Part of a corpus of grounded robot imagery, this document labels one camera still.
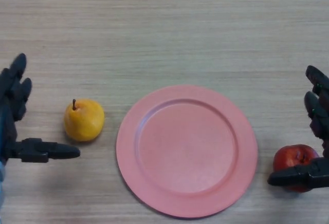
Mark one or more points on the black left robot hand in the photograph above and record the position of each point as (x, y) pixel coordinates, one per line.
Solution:
(10, 105)

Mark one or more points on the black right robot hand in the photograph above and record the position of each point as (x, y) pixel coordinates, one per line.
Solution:
(320, 116)

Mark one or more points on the red apple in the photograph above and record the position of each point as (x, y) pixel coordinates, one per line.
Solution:
(286, 157)

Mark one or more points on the yellow pear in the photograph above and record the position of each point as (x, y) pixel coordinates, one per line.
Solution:
(83, 123)

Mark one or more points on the pink round plate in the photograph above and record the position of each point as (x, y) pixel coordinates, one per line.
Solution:
(186, 152)

